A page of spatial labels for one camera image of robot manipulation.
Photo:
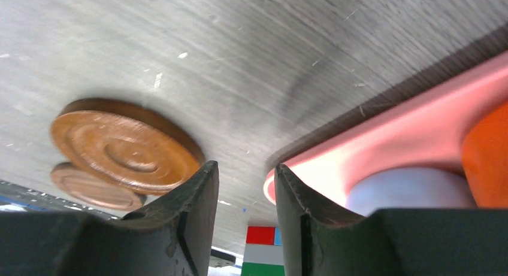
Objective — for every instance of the colourful cube block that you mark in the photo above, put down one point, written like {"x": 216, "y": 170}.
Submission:
{"x": 263, "y": 253}

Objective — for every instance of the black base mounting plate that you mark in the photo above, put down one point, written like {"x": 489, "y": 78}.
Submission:
{"x": 16, "y": 198}

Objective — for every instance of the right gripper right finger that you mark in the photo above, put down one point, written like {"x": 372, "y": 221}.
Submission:
{"x": 320, "y": 237}

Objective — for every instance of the pink plastic tray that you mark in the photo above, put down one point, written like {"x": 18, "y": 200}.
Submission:
{"x": 426, "y": 130}

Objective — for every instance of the dark walnut wooden coaster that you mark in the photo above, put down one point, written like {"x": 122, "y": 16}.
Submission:
{"x": 91, "y": 190}

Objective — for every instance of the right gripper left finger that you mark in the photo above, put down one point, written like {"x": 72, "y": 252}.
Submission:
{"x": 170, "y": 236}

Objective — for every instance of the orange ceramic mug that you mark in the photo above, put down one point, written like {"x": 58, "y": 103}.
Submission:
{"x": 484, "y": 159}

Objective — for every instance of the white ceramic mug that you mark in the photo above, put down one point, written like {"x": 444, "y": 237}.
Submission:
{"x": 413, "y": 187}

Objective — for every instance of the brown wooden coaster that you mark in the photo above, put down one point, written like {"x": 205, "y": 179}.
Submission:
{"x": 126, "y": 145}

